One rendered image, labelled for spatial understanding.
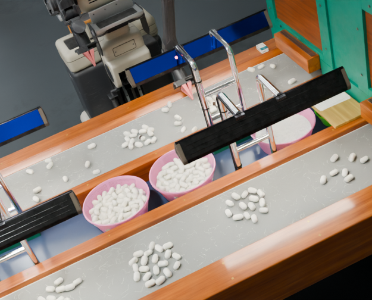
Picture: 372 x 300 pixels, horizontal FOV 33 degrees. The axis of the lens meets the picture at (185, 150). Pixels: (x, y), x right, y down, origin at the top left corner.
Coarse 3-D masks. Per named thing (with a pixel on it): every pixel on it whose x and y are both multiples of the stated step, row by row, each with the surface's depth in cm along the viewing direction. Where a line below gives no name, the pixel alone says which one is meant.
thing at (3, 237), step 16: (64, 192) 192; (32, 208) 189; (48, 208) 190; (64, 208) 191; (80, 208) 192; (16, 224) 189; (32, 224) 189; (48, 224) 190; (0, 240) 188; (16, 240) 189
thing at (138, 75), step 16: (256, 16) 247; (224, 32) 246; (240, 32) 247; (256, 32) 248; (192, 48) 244; (208, 48) 245; (144, 64) 241; (160, 64) 242; (176, 64) 243; (128, 80) 244; (144, 80) 241
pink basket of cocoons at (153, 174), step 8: (168, 152) 250; (160, 160) 248; (168, 160) 250; (208, 160) 245; (152, 168) 245; (160, 168) 248; (152, 176) 243; (152, 184) 237; (200, 184) 230; (160, 192) 237; (168, 192) 231; (176, 192) 230; (184, 192) 230; (168, 200) 240
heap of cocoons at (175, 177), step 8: (176, 160) 249; (200, 160) 245; (168, 168) 248; (176, 168) 246; (184, 168) 244; (192, 168) 242; (200, 168) 241; (208, 168) 242; (160, 176) 244; (168, 176) 243; (176, 176) 241; (184, 176) 240; (192, 176) 239; (200, 176) 238; (208, 176) 236; (160, 184) 241; (168, 184) 239; (176, 184) 238; (184, 184) 237; (192, 184) 238
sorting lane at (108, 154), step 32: (288, 64) 281; (256, 96) 269; (128, 128) 275; (160, 128) 269; (192, 128) 263; (64, 160) 269; (96, 160) 263; (128, 160) 257; (0, 192) 263; (32, 192) 257
